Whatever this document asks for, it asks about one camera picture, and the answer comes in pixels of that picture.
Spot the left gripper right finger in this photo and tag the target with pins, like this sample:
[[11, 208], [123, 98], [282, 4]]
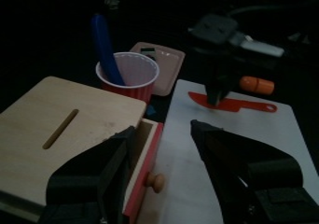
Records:
[[258, 178]]

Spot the wooden slot box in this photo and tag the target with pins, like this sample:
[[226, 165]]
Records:
[[83, 109]]

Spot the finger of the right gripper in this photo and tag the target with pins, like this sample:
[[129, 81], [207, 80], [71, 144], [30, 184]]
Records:
[[226, 86], [214, 90]]

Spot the red plastic cup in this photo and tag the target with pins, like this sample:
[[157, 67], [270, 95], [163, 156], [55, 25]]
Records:
[[137, 75]]

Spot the red drawer with wooden knob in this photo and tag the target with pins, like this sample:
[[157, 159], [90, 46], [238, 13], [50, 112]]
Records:
[[155, 182]]

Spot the toy sushi piece red dot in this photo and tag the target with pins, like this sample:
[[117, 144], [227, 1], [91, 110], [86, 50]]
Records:
[[149, 53]]

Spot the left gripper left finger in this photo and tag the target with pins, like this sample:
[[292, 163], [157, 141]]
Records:
[[83, 187]]

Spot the small blue piece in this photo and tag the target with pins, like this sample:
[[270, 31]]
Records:
[[150, 110]]

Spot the blue plastic stick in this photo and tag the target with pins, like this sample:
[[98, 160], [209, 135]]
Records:
[[103, 47]]

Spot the orange toy vegetable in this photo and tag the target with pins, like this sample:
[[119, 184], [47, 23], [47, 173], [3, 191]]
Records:
[[257, 85]]

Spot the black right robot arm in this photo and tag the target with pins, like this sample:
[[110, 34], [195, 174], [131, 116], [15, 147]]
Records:
[[266, 10]]

